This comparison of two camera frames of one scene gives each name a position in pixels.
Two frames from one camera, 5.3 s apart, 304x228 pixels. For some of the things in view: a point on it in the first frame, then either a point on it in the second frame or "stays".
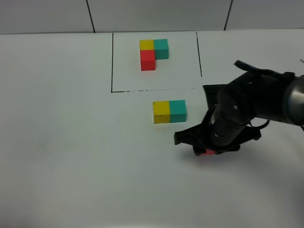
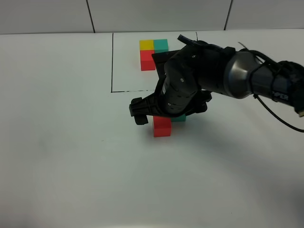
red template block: [147, 60] stays
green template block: [161, 49] stays
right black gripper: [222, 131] to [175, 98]
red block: [208, 152] to [162, 126]
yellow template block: [147, 44] stays
